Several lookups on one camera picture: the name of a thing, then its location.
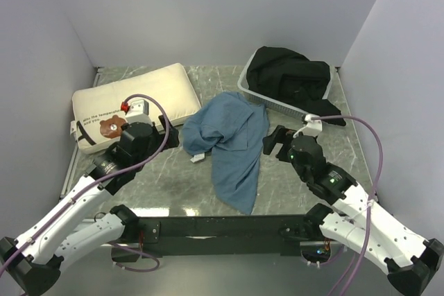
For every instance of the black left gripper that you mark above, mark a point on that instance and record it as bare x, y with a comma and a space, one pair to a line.
173, 140

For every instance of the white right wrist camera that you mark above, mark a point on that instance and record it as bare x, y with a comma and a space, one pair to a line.
311, 127

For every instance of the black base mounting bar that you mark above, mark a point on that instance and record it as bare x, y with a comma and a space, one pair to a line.
199, 235

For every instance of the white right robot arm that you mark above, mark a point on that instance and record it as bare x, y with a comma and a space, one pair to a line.
349, 216

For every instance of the blue fabric pillowcase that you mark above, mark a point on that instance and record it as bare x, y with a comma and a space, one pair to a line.
232, 130

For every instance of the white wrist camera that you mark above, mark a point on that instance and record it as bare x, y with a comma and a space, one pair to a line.
136, 111
311, 127

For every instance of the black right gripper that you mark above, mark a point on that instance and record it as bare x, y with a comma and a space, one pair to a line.
281, 134

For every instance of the grey plastic basket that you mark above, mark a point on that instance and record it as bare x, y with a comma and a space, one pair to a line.
277, 105

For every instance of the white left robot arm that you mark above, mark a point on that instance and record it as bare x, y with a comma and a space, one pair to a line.
36, 258

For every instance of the cream pillow with bear print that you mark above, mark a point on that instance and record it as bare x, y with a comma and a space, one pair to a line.
98, 117

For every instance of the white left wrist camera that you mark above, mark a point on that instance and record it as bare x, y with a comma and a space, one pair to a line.
136, 111

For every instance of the black cloth in basket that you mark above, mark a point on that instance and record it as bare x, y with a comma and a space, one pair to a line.
295, 77

